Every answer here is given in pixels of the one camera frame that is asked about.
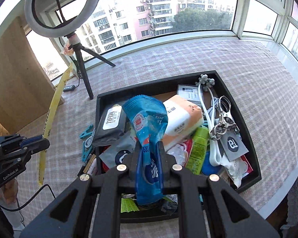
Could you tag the light wooden board box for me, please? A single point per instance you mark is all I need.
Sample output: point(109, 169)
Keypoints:
point(25, 90)

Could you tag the black wet wipe pack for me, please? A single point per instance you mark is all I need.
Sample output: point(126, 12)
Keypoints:
point(111, 126)

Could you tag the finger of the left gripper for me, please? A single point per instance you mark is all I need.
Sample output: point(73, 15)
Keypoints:
point(27, 141)
point(38, 146)

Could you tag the white device box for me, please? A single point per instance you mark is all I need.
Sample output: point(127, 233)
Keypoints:
point(188, 92)

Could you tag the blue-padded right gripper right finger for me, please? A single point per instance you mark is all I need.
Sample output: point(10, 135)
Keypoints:
point(180, 181)

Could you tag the blue Vinda wet wipe packet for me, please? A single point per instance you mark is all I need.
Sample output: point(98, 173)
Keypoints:
point(149, 119)

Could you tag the black tripod stand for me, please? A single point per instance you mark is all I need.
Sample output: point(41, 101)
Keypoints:
point(76, 45)

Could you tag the black storage tray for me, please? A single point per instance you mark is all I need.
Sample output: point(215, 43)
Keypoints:
point(159, 88)

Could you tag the person's left hand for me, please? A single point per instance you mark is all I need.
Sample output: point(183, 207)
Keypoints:
point(9, 191)

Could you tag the white crumpled plastic bag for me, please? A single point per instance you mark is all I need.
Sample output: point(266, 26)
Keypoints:
point(234, 169)

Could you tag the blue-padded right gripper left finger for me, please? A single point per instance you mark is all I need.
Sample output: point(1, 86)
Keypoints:
point(117, 181)

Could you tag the grey logo tag card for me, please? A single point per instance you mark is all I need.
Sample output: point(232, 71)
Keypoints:
point(233, 145)

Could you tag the black inline switch controller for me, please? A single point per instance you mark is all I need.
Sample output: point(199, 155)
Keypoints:
point(69, 88)

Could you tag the grey logo sachet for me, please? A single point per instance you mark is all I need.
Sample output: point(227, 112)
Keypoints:
point(115, 154)

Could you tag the yellow sachet strip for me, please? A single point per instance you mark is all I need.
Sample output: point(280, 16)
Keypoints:
point(50, 118)

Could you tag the orange white tissue pack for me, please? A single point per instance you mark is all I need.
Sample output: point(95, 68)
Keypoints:
point(184, 117)

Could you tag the teal plastic clothespin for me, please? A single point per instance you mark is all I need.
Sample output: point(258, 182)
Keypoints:
point(86, 150)

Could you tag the metal tongs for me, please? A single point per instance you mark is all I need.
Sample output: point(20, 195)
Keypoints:
point(226, 121)

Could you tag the red gift bag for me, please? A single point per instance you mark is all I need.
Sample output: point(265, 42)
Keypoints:
point(249, 168)

